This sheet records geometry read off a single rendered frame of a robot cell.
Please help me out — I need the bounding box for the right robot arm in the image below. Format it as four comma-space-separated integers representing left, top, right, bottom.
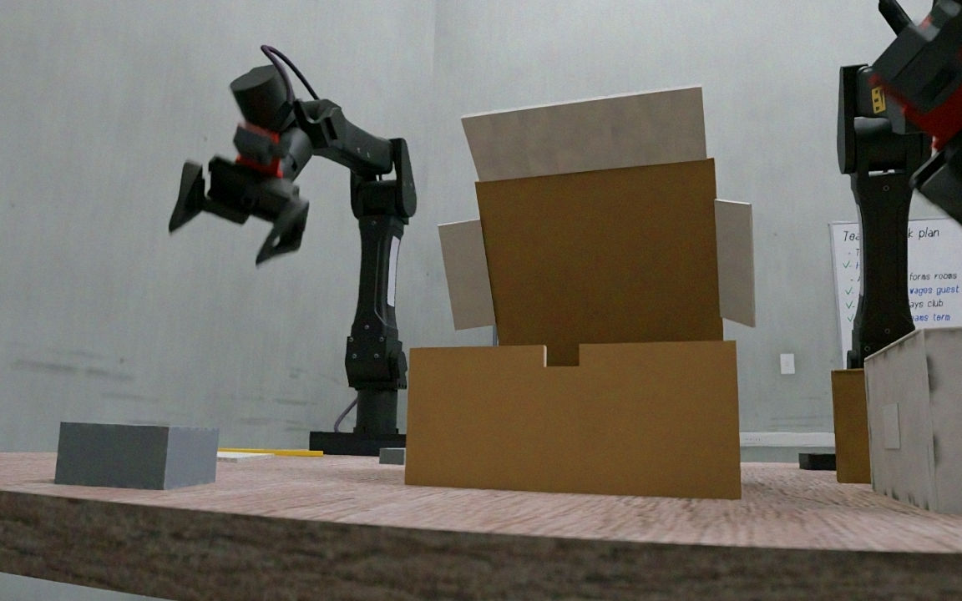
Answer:
230, 63, 418, 442

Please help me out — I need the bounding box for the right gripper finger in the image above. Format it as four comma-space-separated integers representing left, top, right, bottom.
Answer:
255, 194, 307, 263
169, 157, 204, 230

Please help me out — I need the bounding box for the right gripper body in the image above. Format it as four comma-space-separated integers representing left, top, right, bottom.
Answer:
203, 152, 310, 229

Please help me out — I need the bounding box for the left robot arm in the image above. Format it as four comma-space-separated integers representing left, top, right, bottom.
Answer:
837, 0, 962, 369

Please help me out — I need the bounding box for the white box with tan tape band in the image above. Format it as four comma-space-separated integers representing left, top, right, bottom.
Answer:
864, 326, 962, 514

